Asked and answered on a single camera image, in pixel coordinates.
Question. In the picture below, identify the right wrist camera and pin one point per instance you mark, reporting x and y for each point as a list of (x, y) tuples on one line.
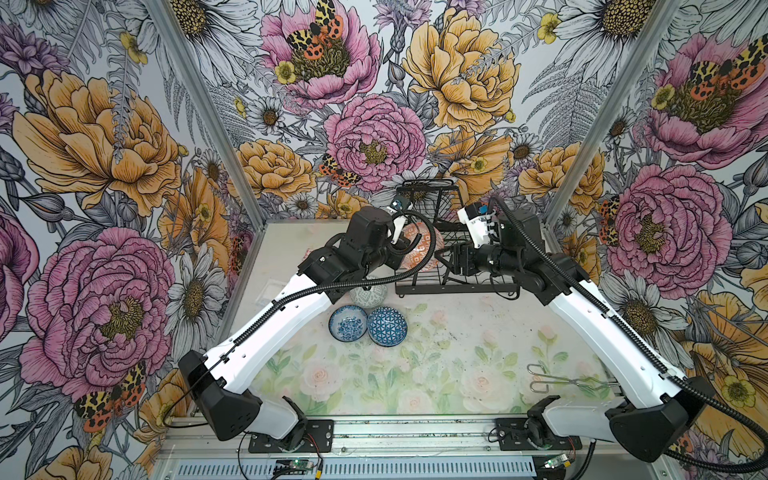
[(480, 223)]

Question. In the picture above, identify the metal tongs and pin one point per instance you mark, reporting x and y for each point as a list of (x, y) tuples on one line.
[(542, 381)]

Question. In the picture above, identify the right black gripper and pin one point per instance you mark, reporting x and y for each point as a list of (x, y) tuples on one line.
[(459, 251)]

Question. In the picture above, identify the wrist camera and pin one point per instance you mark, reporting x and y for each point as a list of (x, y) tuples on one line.
[(396, 208), (480, 223)]

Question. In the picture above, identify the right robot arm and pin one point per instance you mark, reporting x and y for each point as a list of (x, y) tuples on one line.
[(653, 412)]

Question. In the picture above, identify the black wire dish rack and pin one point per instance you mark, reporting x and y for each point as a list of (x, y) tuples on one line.
[(439, 200)]

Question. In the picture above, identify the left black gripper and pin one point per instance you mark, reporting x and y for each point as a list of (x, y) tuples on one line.
[(400, 248)]

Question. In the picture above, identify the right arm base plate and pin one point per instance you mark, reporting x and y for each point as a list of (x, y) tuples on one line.
[(529, 434)]

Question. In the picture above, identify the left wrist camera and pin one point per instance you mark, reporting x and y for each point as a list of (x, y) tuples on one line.
[(396, 208)]

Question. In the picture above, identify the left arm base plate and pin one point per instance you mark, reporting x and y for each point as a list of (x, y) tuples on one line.
[(311, 436)]

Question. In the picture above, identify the green circuit board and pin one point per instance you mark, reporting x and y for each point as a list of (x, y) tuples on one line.
[(294, 466)]

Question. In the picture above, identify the aluminium rail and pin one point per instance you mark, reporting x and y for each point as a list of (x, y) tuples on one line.
[(371, 436)]

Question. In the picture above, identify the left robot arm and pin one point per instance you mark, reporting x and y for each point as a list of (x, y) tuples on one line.
[(218, 381)]

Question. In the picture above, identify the blue geometric bowl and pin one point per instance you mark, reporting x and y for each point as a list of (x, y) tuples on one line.
[(387, 326)]

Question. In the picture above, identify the red patterned bowl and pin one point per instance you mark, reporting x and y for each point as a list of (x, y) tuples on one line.
[(414, 257)]

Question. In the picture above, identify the green patterned bowl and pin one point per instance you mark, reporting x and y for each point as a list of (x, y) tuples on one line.
[(369, 297)]

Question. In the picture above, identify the blue floral bowl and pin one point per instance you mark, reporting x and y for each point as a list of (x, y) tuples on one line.
[(348, 323)]

